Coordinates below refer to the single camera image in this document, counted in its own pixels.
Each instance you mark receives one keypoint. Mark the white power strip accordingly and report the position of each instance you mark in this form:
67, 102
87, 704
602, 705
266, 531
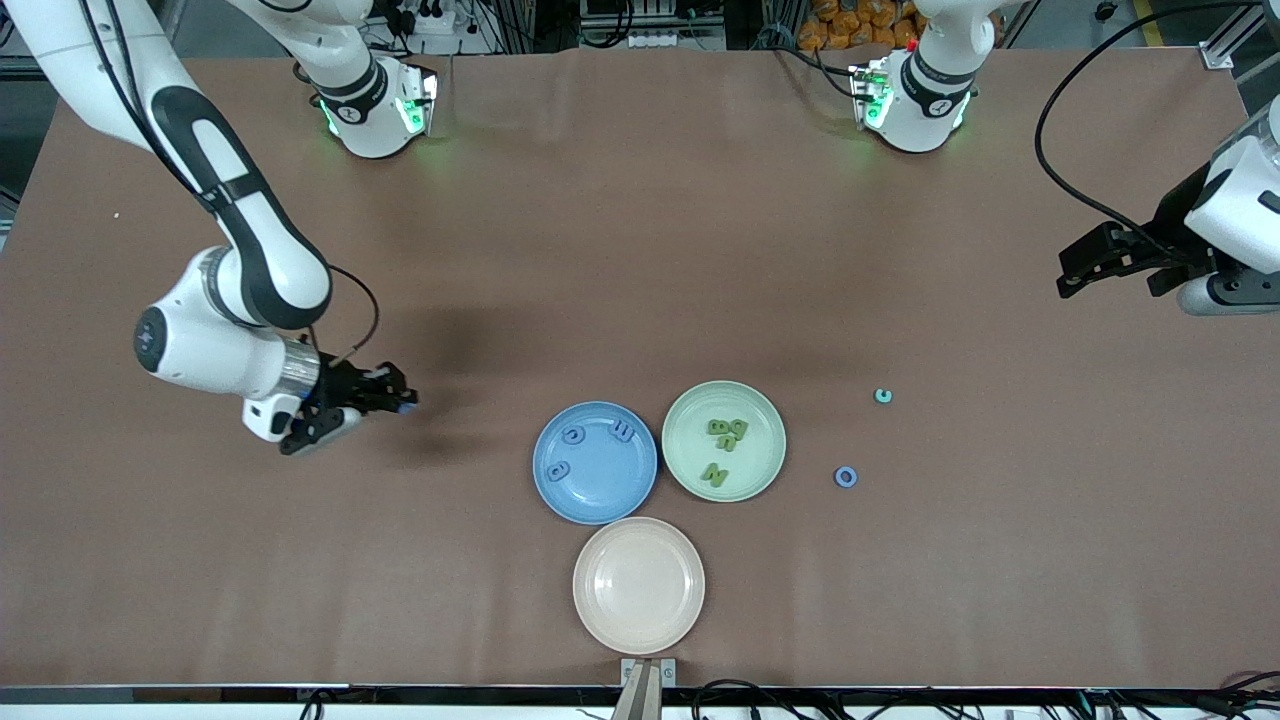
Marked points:
430, 20
658, 39

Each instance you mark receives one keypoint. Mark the blue letter O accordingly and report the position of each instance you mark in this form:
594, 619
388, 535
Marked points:
838, 477

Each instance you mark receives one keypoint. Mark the grey base connector box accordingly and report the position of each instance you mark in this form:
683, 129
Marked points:
868, 95
418, 100

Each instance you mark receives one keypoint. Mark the blue letter a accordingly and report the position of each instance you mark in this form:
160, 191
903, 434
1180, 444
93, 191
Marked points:
558, 470

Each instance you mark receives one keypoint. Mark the blue letter E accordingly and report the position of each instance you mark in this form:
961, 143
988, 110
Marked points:
622, 431

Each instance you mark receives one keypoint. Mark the green letter N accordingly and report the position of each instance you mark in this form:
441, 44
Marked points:
715, 473

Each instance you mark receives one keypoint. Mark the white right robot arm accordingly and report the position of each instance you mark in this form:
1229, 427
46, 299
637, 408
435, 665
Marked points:
240, 210

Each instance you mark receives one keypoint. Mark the silver table edge rail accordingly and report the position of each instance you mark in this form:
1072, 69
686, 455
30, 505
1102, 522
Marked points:
200, 694

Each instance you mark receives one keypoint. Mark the aluminium frame profile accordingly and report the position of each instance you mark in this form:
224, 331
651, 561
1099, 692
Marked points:
1225, 45

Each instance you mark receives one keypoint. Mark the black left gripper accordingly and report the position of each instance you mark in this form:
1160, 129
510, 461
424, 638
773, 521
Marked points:
1172, 226

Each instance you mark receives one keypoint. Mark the light green plate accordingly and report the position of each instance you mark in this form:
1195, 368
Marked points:
760, 460

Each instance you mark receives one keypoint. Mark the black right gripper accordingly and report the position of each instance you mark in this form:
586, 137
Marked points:
340, 384

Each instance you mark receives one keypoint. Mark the beige plate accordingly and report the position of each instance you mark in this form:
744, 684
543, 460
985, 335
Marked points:
638, 585

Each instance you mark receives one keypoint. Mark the orange bags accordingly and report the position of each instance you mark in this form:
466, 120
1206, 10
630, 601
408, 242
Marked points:
850, 25

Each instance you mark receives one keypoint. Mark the blue plate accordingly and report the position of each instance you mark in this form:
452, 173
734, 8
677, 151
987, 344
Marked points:
595, 495

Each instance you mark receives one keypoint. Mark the grey metal table bracket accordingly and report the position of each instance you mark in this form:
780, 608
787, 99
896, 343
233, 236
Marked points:
640, 672

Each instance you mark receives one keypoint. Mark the blue letter G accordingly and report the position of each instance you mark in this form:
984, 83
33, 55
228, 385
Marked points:
564, 434

